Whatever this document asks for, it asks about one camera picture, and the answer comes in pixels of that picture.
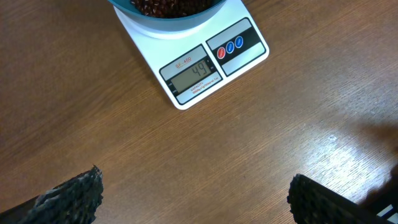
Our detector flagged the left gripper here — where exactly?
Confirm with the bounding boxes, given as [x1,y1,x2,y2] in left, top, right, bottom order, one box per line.
[287,166,397,224]

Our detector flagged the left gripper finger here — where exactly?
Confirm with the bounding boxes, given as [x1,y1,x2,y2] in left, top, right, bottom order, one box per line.
[1,166,104,224]

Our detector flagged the white digital kitchen scale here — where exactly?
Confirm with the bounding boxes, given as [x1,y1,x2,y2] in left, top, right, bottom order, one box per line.
[114,0,269,110]

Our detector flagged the teal plastic bowl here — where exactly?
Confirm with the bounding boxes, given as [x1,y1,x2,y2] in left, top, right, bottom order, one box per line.
[109,0,226,32]

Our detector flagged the red beans in bowl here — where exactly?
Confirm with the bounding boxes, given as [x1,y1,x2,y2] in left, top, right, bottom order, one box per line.
[130,0,212,19]

